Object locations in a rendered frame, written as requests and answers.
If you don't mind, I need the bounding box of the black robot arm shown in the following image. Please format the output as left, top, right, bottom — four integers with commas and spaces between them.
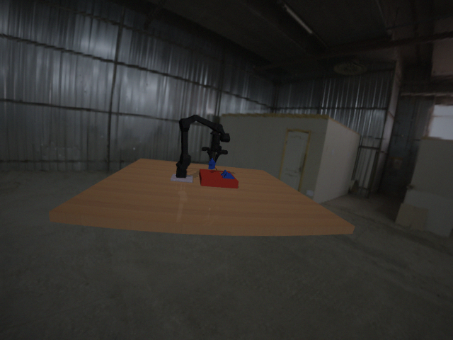
176, 115, 230, 178

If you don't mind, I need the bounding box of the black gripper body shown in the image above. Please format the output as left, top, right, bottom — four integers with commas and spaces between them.
202, 140, 228, 154

